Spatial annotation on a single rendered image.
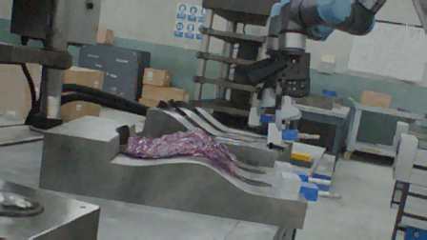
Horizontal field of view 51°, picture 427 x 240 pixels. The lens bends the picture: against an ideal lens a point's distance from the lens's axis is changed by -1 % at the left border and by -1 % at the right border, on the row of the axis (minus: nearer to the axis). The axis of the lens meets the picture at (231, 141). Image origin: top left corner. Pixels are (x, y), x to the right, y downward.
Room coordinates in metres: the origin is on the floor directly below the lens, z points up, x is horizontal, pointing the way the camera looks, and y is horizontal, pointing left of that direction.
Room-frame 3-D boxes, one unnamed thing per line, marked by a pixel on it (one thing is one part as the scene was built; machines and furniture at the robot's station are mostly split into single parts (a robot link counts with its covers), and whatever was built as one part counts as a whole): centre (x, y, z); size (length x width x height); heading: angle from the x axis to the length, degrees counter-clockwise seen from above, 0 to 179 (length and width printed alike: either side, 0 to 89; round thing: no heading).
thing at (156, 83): (8.00, 1.30, 0.42); 0.86 x 0.33 x 0.83; 75
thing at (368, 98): (6.95, -2.06, 0.94); 0.41 x 0.33 x 0.29; 83
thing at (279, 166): (1.00, -0.17, 0.86); 0.13 x 0.05 x 0.05; 93
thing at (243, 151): (1.30, 0.09, 0.87); 0.50 x 0.26 x 0.14; 75
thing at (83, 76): (5.80, 2.51, 0.37); 1.20 x 0.82 x 0.74; 83
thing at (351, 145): (6.90, -2.22, 0.47); 1.10 x 0.52 x 0.94; 83
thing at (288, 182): (0.90, -0.18, 0.86); 0.13 x 0.05 x 0.05; 93
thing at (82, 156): (0.93, 0.09, 0.86); 0.50 x 0.26 x 0.11; 93
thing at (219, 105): (5.98, -0.02, 1.03); 1.54 x 0.94 x 2.06; 165
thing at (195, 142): (0.94, 0.09, 0.90); 0.26 x 0.18 x 0.08; 93
